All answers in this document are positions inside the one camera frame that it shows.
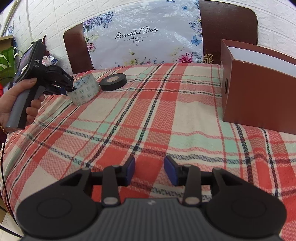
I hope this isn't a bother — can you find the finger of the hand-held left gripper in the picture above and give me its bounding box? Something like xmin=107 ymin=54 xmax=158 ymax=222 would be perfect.
xmin=43 ymin=88 xmax=69 ymax=96
xmin=54 ymin=84 xmax=78 ymax=92

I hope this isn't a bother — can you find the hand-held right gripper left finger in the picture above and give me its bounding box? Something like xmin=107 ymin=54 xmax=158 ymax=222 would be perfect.
xmin=60 ymin=157 xmax=136 ymax=207

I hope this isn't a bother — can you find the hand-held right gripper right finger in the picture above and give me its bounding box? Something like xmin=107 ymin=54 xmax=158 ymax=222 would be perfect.
xmin=163 ymin=155 xmax=238 ymax=207

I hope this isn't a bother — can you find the clear patterned tape roll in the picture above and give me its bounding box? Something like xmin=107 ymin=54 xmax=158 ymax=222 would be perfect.
xmin=67 ymin=74 xmax=100 ymax=107

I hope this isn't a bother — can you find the brown storage box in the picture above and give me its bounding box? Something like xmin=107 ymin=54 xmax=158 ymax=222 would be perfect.
xmin=220 ymin=39 xmax=296 ymax=135

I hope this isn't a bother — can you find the person's left hand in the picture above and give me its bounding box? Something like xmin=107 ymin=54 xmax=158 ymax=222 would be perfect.
xmin=0 ymin=78 xmax=46 ymax=135

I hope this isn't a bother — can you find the white blue packet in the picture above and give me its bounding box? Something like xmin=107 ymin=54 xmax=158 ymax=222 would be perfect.
xmin=43 ymin=54 xmax=58 ymax=68

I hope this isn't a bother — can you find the green shopping bag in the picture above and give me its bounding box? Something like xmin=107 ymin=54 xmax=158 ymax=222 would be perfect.
xmin=0 ymin=45 xmax=20 ymax=80

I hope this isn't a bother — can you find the brown cardboard box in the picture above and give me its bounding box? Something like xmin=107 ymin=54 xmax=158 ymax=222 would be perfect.
xmin=0 ymin=36 xmax=16 ymax=57

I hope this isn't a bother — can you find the brown wooden chair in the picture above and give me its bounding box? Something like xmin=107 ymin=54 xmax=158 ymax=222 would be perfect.
xmin=63 ymin=23 xmax=95 ymax=75

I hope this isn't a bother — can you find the black tape roll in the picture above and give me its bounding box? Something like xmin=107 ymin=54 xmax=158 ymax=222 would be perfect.
xmin=100 ymin=73 xmax=127 ymax=92

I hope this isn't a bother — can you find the red plaid tablecloth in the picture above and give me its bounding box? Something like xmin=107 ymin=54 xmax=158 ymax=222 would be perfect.
xmin=0 ymin=63 xmax=296 ymax=241

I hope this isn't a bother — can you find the floral plastic bag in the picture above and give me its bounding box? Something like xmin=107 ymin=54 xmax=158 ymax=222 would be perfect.
xmin=82 ymin=0 xmax=204 ymax=70

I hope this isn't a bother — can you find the brown chair back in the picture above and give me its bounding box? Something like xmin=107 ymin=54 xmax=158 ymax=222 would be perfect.
xmin=198 ymin=0 xmax=258 ymax=65

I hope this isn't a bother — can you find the black cable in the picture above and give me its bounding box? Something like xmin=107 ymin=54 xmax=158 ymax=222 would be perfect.
xmin=0 ymin=141 xmax=24 ymax=238

